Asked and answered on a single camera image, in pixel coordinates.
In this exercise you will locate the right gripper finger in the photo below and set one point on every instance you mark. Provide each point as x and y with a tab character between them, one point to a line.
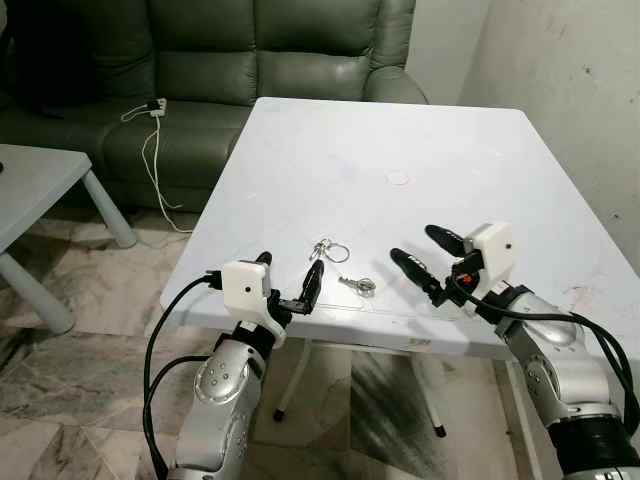
415	272
445	240

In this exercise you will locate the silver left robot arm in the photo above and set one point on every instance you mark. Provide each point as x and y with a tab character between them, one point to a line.
225	400

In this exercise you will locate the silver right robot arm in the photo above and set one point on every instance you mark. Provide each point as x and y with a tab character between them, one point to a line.
560	380

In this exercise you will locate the single silver key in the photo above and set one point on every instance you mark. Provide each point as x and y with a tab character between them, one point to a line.
362	287

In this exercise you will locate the round white table cap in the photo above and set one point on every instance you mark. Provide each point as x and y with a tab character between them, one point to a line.
398	179

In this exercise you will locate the white folding table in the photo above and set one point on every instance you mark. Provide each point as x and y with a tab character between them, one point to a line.
450	140

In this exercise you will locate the dark green leather sofa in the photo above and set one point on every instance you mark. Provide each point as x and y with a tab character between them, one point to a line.
300	75

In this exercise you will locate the white power strip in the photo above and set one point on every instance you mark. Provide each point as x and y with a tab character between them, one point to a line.
156	106

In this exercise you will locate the small grey side table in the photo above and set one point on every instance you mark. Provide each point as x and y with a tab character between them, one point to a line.
35	175

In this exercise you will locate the black cloth item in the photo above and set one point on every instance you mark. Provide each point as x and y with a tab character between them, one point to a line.
55	50

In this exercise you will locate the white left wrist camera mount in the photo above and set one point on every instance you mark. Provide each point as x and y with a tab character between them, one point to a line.
245	285

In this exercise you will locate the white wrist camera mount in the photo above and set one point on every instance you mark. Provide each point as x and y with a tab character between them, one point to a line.
245	285
495	250

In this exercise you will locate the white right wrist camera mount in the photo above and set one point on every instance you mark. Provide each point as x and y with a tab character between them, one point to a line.
495	250

